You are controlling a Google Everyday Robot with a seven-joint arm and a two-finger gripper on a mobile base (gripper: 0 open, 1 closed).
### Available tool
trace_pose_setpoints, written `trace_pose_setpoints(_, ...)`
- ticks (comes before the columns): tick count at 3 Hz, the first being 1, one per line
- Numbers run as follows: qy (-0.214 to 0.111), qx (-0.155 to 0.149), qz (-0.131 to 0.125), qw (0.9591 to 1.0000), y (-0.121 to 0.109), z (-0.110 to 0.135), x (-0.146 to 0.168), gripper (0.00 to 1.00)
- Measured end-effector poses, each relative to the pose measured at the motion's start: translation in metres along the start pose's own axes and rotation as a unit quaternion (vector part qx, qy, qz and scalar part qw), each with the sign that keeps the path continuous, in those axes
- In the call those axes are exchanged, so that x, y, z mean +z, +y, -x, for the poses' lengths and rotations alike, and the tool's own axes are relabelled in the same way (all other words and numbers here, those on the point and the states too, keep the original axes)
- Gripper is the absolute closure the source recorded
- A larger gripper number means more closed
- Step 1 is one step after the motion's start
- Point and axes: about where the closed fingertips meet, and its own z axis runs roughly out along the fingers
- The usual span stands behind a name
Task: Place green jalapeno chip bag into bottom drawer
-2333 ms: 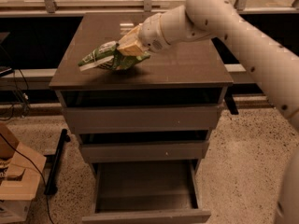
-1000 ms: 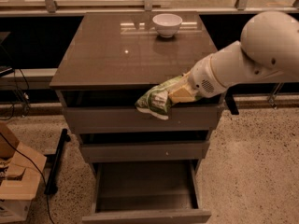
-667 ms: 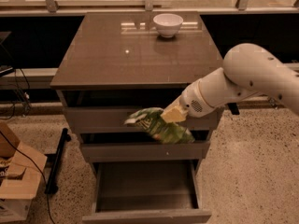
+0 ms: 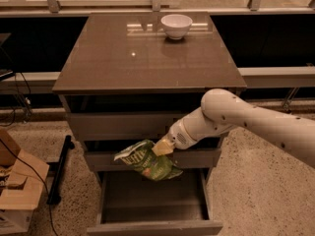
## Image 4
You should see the white ceramic bowl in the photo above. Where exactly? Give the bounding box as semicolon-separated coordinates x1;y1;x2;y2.
160;14;193;39

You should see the open cardboard box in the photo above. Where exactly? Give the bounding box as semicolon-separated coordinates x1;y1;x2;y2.
0;129;49;235

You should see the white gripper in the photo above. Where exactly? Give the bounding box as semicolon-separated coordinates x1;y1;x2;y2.
152;119;197;156

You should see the grey top drawer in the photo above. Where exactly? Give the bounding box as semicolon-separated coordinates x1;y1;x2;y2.
66;110;237;142

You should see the grey middle drawer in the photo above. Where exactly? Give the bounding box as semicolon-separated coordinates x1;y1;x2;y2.
85;148;221;172

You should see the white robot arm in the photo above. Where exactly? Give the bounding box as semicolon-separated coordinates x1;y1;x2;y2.
153;88;315;166

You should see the black cable on floor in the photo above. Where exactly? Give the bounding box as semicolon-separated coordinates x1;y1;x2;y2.
0;138;59;236

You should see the grey drawer cabinet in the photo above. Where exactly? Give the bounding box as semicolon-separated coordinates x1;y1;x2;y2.
52;12;247;236

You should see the green jalapeno chip bag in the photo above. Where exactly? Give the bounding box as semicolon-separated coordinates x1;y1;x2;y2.
114;140;183;181

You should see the grey open bottom drawer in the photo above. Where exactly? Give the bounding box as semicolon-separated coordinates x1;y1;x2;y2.
87;169;222;236

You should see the black floor stand bar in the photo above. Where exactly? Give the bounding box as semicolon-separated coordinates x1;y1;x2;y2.
47;135;75;205

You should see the black cable bundle at wall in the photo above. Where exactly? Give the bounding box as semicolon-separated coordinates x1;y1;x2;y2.
0;46;33;128

